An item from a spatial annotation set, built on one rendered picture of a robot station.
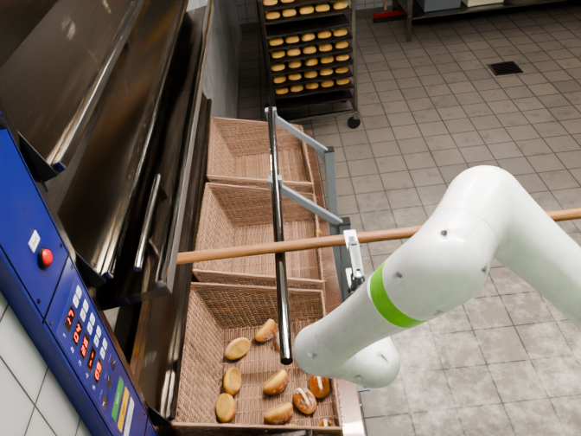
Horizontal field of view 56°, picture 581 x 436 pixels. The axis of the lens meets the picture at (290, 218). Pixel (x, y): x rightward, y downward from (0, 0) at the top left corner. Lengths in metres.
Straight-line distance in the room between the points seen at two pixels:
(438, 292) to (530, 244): 0.20
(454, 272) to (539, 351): 2.10
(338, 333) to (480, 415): 1.65
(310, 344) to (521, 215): 0.46
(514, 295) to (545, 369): 0.45
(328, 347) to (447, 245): 0.37
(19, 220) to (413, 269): 0.57
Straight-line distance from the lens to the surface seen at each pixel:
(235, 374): 1.94
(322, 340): 1.07
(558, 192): 3.81
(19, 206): 0.88
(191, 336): 1.86
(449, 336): 2.83
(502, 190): 0.90
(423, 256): 0.78
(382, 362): 1.18
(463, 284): 0.79
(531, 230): 0.92
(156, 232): 1.30
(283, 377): 1.90
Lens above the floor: 2.20
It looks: 39 degrees down
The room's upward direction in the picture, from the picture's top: 8 degrees counter-clockwise
